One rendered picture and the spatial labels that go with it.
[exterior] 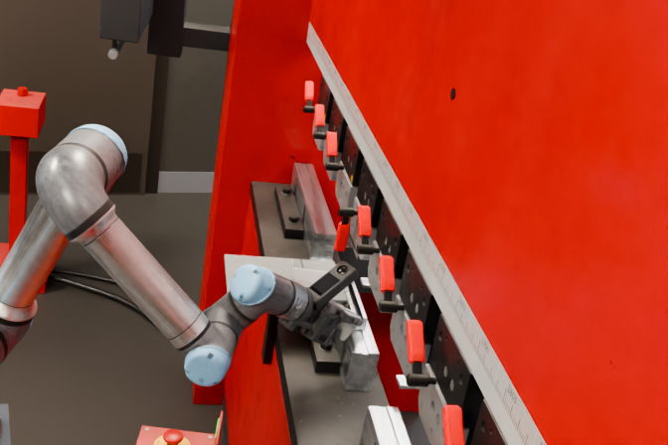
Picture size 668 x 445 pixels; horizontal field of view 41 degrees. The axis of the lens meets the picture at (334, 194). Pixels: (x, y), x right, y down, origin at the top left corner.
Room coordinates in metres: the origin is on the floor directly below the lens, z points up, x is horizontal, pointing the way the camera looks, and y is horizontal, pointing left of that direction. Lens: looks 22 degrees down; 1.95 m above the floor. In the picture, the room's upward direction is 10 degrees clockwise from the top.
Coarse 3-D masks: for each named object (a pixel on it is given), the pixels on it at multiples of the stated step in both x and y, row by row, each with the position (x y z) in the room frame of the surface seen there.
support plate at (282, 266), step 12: (228, 264) 1.78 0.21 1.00; (240, 264) 1.79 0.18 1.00; (264, 264) 1.81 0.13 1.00; (276, 264) 1.82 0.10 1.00; (288, 264) 1.83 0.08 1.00; (300, 264) 1.85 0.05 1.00; (312, 264) 1.86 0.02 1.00; (324, 264) 1.87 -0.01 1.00; (228, 276) 1.73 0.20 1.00; (288, 276) 1.78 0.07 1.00; (228, 288) 1.68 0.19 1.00; (336, 300) 1.71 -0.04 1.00
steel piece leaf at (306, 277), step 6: (294, 270) 1.81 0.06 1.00; (300, 270) 1.81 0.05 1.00; (306, 270) 1.82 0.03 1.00; (312, 270) 1.82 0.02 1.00; (318, 270) 1.83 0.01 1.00; (294, 276) 1.78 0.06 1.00; (300, 276) 1.78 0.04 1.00; (306, 276) 1.79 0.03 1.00; (312, 276) 1.79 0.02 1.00; (318, 276) 1.80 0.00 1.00; (300, 282) 1.76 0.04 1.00; (306, 282) 1.76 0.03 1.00; (312, 282) 1.76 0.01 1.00
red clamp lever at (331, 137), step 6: (330, 132) 1.90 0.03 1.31; (330, 138) 1.89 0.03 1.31; (336, 138) 1.89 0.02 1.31; (330, 144) 1.87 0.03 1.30; (336, 144) 1.88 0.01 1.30; (330, 150) 1.86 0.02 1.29; (336, 150) 1.87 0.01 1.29; (330, 156) 1.86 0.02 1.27; (336, 156) 1.86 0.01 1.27; (330, 162) 1.85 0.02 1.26; (330, 168) 1.83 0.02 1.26; (336, 168) 1.84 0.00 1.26; (342, 168) 1.84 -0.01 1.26
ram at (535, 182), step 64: (320, 0) 2.49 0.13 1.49; (384, 0) 1.77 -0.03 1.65; (448, 0) 1.37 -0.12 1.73; (512, 0) 1.12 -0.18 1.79; (576, 0) 0.95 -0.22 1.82; (640, 0) 0.83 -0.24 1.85; (320, 64) 2.34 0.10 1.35; (384, 64) 1.68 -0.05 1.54; (448, 64) 1.31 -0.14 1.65; (512, 64) 1.08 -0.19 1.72; (576, 64) 0.92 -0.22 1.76; (640, 64) 0.80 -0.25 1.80; (384, 128) 1.59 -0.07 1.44; (448, 128) 1.25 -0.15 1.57; (512, 128) 1.03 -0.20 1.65; (576, 128) 0.88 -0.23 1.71; (640, 128) 0.77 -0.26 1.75; (384, 192) 1.51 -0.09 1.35; (448, 192) 1.19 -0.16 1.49; (512, 192) 0.99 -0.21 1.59; (576, 192) 0.84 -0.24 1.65; (640, 192) 0.74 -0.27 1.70; (448, 256) 1.14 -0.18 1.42; (512, 256) 0.94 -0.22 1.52; (576, 256) 0.81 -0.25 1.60; (640, 256) 0.71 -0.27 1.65; (448, 320) 1.08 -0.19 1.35; (512, 320) 0.90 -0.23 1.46; (576, 320) 0.78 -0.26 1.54; (640, 320) 0.68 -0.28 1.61; (512, 384) 0.86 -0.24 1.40; (576, 384) 0.74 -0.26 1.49; (640, 384) 0.65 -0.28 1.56
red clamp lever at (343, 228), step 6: (342, 210) 1.63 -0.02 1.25; (348, 210) 1.64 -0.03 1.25; (354, 210) 1.64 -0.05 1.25; (342, 216) 1.63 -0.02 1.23; (348, 216) 1.63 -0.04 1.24; (342, 222) 1.64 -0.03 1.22; (348, 222) 1.64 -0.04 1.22; (342, 228) 1.63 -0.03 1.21; (348, 228) 1.64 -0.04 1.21; (336, 234) 1.64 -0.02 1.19; (342, 234) 1.63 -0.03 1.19; (336, 240) 1.63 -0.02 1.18; (342, 240) 1.63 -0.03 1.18; (336, 246) 1.63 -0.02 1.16; (342, 246) 1.63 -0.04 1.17
